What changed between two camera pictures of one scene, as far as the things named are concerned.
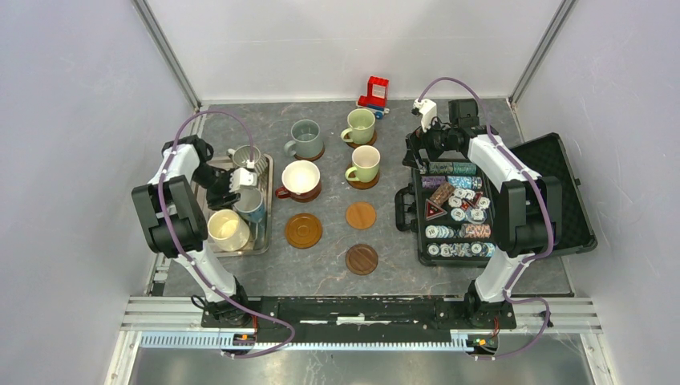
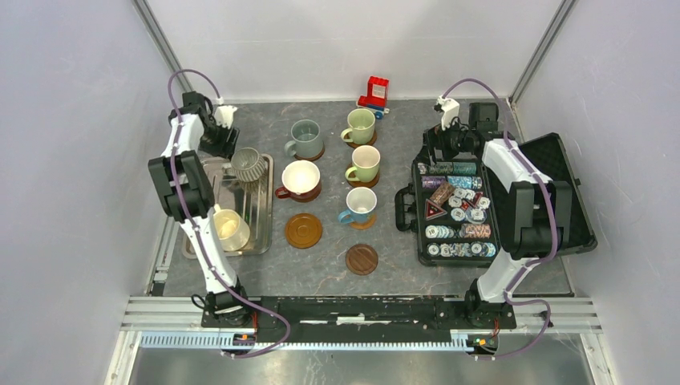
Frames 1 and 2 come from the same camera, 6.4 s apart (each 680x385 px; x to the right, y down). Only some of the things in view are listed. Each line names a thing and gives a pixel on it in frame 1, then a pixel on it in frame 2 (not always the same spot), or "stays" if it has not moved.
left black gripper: [216, 201] to [224, 148]
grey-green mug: [306, 142] stays
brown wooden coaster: [304, 231] stays
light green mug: [366, 161] stays
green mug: [362, 123] stays
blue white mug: [250, 204] to [361, 201]
